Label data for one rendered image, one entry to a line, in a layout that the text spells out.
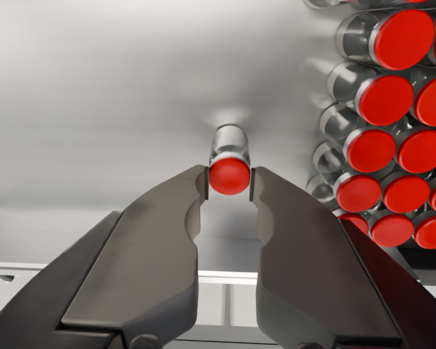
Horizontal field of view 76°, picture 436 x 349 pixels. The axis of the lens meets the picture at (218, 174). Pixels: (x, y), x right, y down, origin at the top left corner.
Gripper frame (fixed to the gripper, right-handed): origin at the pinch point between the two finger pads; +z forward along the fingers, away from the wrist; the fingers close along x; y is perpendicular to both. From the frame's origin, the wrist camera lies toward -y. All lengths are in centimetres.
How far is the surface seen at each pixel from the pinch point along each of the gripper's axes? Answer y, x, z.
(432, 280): 9.9, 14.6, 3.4
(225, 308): 89, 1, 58
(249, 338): 87, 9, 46
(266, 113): -1.2, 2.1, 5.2
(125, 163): 2.4, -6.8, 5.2
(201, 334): 87, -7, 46
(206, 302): 133, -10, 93
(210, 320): 148, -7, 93
